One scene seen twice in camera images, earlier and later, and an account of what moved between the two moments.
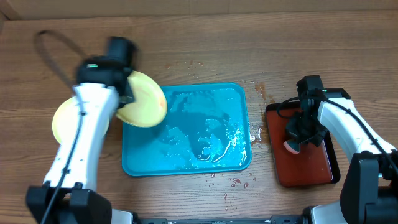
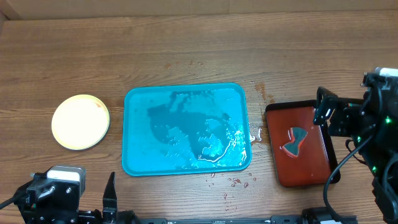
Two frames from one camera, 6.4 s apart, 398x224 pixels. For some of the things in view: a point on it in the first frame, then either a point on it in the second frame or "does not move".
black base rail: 273,219 does not move
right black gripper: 304,133 to 334,116
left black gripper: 129,100 to 91,216
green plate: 150,108 to 80,122
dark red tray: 313,165 does not move
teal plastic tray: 204,129 does not move
